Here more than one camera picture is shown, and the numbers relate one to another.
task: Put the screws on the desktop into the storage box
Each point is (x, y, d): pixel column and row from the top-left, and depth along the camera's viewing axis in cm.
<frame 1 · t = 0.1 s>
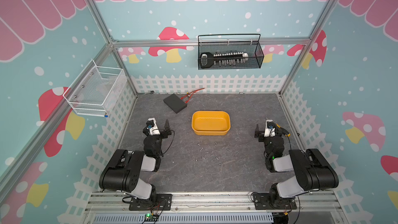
left hand: (161, 122, 89), fingers open
right hand: (267, 124, 90), fingers open
yellow plastic storage box: (211, 123, 105), on the table
black flat box: (174, 103, 117), on the table
red handled pliers: (189, 95, 121), point 2 cm above the table
small metal screw: (198, 144, 96), on the table
small metal screw 2: (216, 142, 96), on the table
small metal screw 3: (212, 155, 91), on the table
small metal screw 4: (196, 159, 89), on the table
small metal screw 5: (207, 152, 93), on the table
small metal screw 6: (217, 158, 90), on the table

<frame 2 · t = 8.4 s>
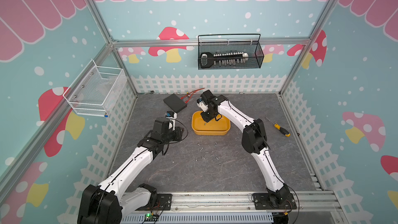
left hand: (182, 131, 83), fingers open
right hand: (206, 116, 99), fingers open
the named things where they were.

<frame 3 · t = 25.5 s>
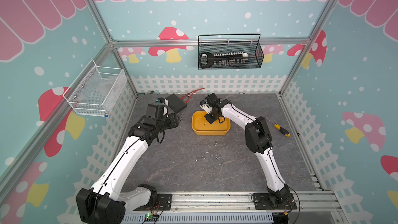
left hand: (176, 120, 78), fingers open
right hand: (210, 117, 103), fingers closed
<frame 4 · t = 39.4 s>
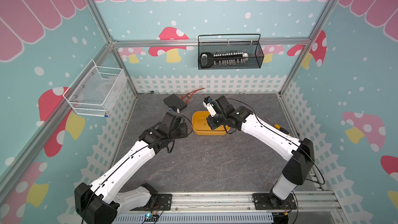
left hand: (183, 129, 77), fingers open
right hand: (209, 118, 81), fingers closed
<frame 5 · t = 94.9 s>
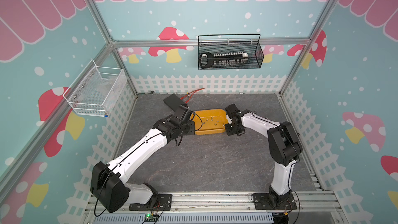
left hand: (191, 129, 80), fingers open
right hand: (230, 130, 97), fingers open
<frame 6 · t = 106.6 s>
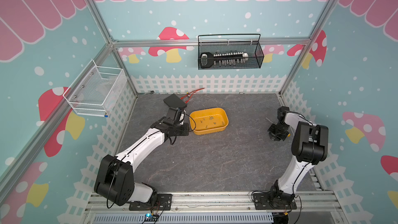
left hand: (187, 130, 86), fingers open
right hand: (272, 136, 97), fingers open
